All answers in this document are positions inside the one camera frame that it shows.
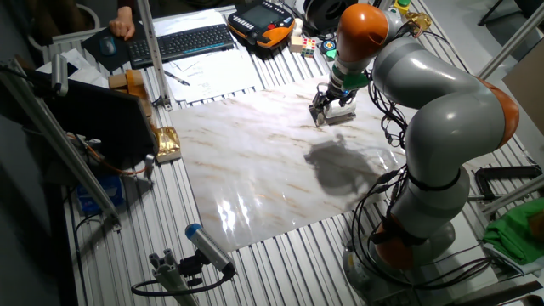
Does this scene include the black clamp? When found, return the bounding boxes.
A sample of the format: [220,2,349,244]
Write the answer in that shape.
[474,164,544,201]

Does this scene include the upright aluminium profile post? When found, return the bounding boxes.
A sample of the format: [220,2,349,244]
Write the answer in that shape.
[136,0,173,111]

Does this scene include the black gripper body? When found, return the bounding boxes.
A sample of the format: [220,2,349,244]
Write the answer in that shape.
[316,81,357,103]

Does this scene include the white curved tube frame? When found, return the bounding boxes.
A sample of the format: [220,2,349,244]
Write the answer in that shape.
[27,3,102,52]

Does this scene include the black computer keyboard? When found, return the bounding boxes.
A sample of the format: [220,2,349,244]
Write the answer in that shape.
[127,23,235,70]

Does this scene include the person's bare hand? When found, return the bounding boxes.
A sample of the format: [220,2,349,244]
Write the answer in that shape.
[108,15,136,42]

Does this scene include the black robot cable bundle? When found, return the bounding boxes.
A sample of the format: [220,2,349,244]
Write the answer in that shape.
[350,67,494,294]

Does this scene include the gold foil bag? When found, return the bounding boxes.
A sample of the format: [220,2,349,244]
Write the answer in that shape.
[152,125,183,165]

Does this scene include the black filament spool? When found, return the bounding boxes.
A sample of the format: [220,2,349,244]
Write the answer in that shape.
[303,0,360,33]

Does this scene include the black and orange teach pendant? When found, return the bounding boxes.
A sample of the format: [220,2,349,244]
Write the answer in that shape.
[227,0,297,49]

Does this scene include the white paper sheet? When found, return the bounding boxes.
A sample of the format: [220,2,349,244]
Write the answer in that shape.
[151,8,226,38]

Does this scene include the slanted aluminium profile beam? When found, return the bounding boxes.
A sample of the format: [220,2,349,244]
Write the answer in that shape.
[0,57,122,230]

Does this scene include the black mouse pad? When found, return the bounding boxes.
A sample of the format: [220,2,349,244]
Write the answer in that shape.
[80,17,148,73]

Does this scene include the silver camera with blue cap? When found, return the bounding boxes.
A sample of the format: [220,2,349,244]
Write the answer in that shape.
[184,223,237,275]

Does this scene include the green gripper mount flange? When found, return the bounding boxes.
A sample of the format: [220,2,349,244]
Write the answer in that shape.
[330,63,370,91]

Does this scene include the white crumpled paper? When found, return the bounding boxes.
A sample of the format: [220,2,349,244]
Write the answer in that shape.
[36,48,110,88]

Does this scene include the crumpled gold foil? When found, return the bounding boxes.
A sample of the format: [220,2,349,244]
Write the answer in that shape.
[403,11,433,31]

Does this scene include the brown cardboard panel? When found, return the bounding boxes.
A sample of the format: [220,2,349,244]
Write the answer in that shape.
[502,49,544,124]

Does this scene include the black flat monitor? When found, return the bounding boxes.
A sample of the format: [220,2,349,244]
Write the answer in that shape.
[25,70,159,169]

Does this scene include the long aluminium frame beam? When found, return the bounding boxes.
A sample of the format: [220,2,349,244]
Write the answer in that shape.
[478,3,544,81]

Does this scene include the blue plastic packet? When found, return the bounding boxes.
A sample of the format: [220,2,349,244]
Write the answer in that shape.
[76,173,125,216]

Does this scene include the black camera cable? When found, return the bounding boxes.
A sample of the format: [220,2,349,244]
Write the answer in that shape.
[130,271,237,298]

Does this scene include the white toilet paper roll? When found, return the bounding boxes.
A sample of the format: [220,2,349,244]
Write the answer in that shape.
[326,99,357,124]

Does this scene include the colourful rubik's cube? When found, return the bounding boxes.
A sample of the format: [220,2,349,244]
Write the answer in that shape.
[300,37,318,59]

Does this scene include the shiny metal paper roll holder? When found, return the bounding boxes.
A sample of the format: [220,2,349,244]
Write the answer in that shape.
[309,103,358,128]

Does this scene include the dark computer mouse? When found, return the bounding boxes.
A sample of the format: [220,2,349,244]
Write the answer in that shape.
[99,35,117,57]

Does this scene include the person's forearm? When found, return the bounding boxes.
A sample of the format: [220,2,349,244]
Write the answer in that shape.
[116,0,136,19]

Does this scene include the white marble pattern mat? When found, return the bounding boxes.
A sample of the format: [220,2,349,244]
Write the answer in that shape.
[168,75,498,254]

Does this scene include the small grey camera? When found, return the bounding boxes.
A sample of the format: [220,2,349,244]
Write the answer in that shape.
[143,153,156,182]

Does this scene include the printed white paper sheets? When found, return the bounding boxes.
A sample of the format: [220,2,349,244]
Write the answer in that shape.
[163,48,263,103]

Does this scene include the short aluminium frame beam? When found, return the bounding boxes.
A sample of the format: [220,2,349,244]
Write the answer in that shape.
[482,173,544,216]

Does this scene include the short aluminium profile bracket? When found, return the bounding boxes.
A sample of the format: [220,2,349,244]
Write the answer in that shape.
[148,248,201,306]

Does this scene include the orange cable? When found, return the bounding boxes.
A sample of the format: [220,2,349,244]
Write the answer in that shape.
[70,133,148,176]

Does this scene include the black pen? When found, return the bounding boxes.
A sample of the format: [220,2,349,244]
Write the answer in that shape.
[163,70,191,87]

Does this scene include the green cloth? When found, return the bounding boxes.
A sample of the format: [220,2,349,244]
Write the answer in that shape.
[483,197,544,265]

